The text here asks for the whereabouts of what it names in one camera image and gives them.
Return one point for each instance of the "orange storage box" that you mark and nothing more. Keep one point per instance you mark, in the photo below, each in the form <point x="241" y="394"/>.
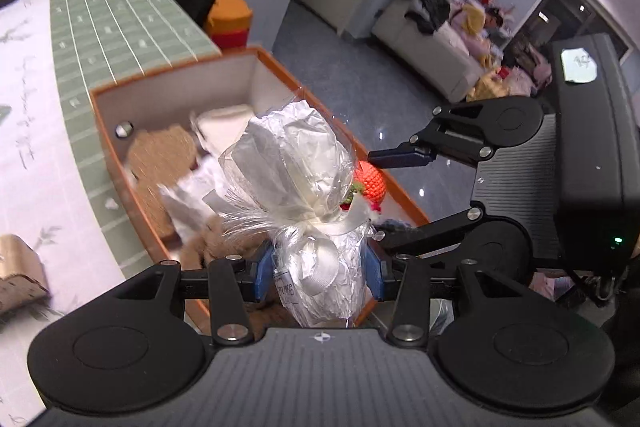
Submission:
<point x="175" y="92"/>

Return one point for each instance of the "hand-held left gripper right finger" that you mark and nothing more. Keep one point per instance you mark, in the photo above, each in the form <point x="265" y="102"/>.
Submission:
<point x="376" y="274"/>

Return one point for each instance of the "bear-shaped coir sponge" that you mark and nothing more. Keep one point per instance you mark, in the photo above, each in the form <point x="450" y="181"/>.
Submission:
<point x="160" y="157"/>

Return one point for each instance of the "white cellophane-wrapped bundle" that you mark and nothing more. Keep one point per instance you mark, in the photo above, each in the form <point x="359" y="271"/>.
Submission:
<point x="295" y="157"/>

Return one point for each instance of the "white sofa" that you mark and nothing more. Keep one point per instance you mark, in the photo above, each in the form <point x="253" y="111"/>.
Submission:
<point x="425" y="57"/>

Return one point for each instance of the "black clothes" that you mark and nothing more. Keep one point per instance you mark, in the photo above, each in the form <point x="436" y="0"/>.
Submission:
<point x="425" y="4"/>

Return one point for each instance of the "white table runner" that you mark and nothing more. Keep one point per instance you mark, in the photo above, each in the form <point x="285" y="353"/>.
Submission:
<point x="35" y="167"/>

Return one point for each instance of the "orange crocheted strawberry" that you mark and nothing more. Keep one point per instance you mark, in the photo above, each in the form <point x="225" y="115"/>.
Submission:
<point x="371" y="182"/>

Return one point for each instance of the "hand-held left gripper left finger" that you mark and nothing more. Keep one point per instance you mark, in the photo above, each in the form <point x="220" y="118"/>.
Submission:
<point x="262" y="274"/>

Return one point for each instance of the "pile of colourful clothes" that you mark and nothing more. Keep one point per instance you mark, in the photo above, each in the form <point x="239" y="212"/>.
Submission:
<point x="495" y="52"/>

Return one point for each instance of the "metal ball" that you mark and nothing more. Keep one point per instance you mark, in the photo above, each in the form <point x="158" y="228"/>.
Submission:
<point x="124" y="129"/>

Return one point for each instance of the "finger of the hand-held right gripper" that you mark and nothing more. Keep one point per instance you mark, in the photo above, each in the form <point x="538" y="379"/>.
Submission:
<point x="430" y="234"/>
<point x="400" y="156"/>

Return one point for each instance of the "wooden radio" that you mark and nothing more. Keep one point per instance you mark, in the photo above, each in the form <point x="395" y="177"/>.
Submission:
<point x="20" y="272"/>

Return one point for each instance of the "orange stool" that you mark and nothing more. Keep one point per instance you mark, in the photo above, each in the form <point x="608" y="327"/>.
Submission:
<point x="227" y="22"/>

